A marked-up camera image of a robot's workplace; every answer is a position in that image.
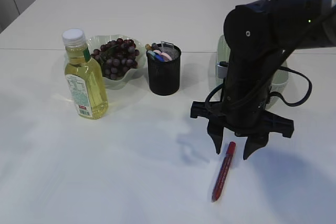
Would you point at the purple grape bunch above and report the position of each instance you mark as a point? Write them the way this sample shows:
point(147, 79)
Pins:
point(116, 57)

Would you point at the clear plastic ruler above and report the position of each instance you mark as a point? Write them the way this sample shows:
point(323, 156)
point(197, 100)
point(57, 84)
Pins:
point(166, 46)

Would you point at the red marker pen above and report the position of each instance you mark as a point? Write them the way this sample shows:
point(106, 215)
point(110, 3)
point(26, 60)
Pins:
point(219, 185)

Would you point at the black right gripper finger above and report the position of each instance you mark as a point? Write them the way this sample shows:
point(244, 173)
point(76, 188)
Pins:
point(216, 133)
point(255, 142)

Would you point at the yellow tea bottle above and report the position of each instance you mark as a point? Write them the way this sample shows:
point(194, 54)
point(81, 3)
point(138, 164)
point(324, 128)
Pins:
point(84, 76)

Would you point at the pink scissors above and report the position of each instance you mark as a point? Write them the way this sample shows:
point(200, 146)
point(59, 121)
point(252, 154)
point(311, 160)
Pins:
point(166, 56)

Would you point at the gold marker pen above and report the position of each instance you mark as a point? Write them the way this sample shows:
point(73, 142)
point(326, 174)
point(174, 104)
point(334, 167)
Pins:
point(148, 47)

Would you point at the green wavy glass plate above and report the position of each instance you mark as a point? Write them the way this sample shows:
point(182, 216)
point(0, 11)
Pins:
point(97, 41)

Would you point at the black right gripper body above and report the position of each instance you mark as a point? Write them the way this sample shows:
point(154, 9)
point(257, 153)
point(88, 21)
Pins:
point(254, 58)

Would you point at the green woven plastic basket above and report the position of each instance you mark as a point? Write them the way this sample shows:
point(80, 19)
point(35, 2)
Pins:
point(279, 81)

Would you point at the black mesh pen cup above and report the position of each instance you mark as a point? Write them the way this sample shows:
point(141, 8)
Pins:
point(164, 77)

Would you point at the blue scissors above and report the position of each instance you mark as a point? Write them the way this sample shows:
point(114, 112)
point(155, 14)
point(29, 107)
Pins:
point(155, 56)

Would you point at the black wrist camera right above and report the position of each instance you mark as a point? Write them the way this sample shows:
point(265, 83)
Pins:
point(221, 68)

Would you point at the silver marker pen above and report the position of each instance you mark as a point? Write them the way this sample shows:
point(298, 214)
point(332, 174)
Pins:
point(155, 46)

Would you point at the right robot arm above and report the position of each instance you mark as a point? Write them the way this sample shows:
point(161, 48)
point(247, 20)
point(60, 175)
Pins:
point(295, 24)

